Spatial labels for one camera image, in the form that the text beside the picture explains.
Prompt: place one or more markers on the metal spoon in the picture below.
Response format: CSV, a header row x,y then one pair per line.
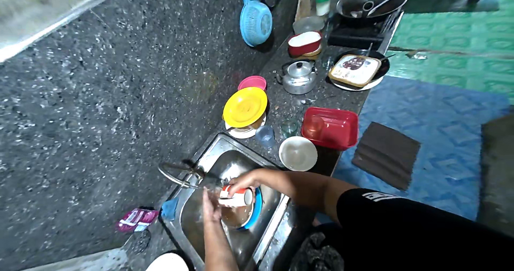
x,y
307,101

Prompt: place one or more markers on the person's right hand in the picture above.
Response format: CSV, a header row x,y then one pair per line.
x,y
248,178

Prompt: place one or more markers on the blue patterned floor mat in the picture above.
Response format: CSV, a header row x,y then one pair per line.
x,y
437,142

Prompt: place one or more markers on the wooden chopping board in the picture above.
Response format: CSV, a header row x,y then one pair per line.
x,y
303,4

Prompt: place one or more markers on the yellow plate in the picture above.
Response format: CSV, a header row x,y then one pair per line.
x,y
245,107

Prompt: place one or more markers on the person's left hand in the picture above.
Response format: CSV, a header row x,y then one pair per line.
x,y
211,207

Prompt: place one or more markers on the person's left fingers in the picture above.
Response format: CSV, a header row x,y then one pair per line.
x,y
206,195

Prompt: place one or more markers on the white shallow plate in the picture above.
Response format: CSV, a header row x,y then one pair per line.
x,y
369,86

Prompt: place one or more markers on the red rectangular basin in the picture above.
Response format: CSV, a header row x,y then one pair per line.
x,y
341,128

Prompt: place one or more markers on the brown water-filled bowl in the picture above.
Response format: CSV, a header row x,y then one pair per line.
x,y
237,218

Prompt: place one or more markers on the silver kettle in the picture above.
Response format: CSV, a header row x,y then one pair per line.
x,y
299,80

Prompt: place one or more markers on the orange tinted glass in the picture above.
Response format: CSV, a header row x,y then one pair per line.
x,y
313,126

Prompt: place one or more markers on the dark brown floor cloth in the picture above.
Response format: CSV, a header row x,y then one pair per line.
x,y
386,156

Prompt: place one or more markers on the green patterned floor mat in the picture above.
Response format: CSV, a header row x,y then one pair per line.
x,y
449,42

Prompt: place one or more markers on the purple plastic packet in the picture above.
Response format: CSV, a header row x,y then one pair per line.
x,y
134,220

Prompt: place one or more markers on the pink plastic bowl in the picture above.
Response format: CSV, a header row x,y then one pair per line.
x,y
253,82

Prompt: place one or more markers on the black gas stove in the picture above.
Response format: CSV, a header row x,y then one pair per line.
x,y
355,36

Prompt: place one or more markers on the red white oval container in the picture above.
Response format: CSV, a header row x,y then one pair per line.
x,y
305,46

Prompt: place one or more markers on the jar with green lid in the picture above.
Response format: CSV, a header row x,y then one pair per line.
x,y
323,6

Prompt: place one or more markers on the person's body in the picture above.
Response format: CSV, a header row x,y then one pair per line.
x,y
401,235

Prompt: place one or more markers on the clear green drinking glass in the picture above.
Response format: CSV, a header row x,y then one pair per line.
x,y
288,128

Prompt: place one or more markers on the white deep bowl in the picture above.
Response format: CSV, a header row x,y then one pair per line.
x,y
298,154

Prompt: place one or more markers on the blue bowl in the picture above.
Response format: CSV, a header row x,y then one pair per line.
x,y
257,211

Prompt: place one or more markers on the blue sponge cloth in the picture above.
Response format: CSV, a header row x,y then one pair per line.
x,y
170,209

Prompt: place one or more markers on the metal faucet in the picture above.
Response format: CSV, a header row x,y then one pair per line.
x,y
176,178

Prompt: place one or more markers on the person's right fingers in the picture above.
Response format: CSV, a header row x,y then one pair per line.
x,y
234,186

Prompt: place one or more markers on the clear blue drinking glass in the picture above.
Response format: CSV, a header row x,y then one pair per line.
x,y
265,136

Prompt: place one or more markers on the large black wok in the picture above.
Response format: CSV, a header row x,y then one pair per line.
x,y
381,6

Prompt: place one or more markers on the white round bowl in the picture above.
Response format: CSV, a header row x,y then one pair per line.
x,y
168,263

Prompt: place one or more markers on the stainless steel sink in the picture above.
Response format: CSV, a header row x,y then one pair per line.
x,y
270,222

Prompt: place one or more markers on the blue plastic strainer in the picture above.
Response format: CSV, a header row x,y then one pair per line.
x,y
256,22

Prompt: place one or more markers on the clear round bowl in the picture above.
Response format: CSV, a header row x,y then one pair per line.
x,y
307,24

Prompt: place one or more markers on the person's right forearm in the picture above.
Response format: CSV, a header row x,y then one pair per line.
x,y
305,187

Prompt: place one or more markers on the person's left forearm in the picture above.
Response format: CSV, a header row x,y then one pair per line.
x,y
220,247

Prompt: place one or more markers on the red and white cup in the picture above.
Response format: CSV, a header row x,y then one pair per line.
x,y
237,200

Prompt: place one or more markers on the granite kitchen counter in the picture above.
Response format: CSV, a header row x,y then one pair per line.
x,y
277,106

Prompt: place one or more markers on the black frying pan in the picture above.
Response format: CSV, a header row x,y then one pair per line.
x,y
384,67

